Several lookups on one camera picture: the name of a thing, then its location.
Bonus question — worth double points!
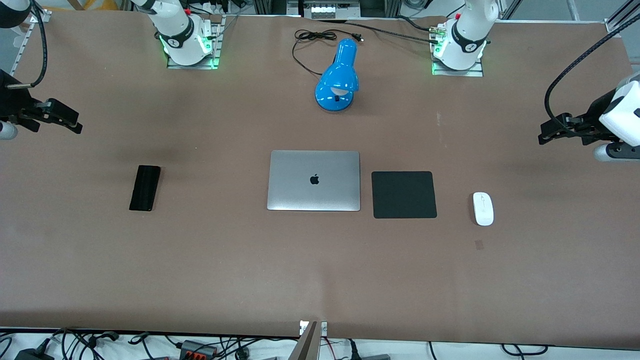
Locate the black smartphone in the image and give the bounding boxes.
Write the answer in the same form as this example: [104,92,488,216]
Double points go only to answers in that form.
[129,165,162,212]

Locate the white computer mouse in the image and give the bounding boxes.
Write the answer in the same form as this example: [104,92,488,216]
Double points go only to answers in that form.
[472,192,495,227]

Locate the black mouse pad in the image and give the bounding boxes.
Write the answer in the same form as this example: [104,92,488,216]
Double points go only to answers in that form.
[371,171,438,220]

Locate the perforated metal strip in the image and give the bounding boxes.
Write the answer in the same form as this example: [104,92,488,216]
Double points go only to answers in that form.
[9,9,52,77]

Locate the black power adapter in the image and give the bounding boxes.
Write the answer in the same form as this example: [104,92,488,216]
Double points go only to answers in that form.
[14,347,55,360]

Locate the blue desk lamp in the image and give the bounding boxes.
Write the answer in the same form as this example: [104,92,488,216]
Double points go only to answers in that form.
[314,38,360,113]

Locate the silver laptop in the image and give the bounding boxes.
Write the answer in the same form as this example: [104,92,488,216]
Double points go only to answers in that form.
[266,150,361,212]

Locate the black connector block orange levers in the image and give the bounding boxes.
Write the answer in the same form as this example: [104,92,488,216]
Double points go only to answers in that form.
[179,339,217,360]

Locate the grey power strip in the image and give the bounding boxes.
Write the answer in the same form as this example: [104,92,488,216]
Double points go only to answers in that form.
[309,3,347,20]

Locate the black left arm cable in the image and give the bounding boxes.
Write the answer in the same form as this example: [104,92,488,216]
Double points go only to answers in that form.
[544,15,640,136]

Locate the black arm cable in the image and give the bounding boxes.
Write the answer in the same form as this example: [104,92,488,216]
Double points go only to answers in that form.
[544,15,640,136]
[6,0,48,90]

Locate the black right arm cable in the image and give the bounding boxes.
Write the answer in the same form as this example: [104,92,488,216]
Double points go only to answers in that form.
[6,0,48,90]

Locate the aluminium profile rail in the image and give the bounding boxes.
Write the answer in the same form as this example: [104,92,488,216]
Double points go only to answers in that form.
[604,0,640,39]

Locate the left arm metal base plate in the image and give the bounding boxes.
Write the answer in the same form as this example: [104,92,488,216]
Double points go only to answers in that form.
[431,22,485,78]

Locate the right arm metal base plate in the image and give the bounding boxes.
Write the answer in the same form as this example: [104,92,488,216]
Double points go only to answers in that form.
[166,15,221,70]

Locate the thick black base cable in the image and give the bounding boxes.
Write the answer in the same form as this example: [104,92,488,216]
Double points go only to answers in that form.
[320,18,442,46]

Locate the black lamp power cord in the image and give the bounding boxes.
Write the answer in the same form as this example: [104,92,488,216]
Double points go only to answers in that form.
[292,29,364,77]

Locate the small metal bracket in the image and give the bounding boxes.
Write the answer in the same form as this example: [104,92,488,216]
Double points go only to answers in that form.
[299,320,329,336]

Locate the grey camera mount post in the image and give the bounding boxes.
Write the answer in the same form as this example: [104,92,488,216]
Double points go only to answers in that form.
[287,321,319,360]

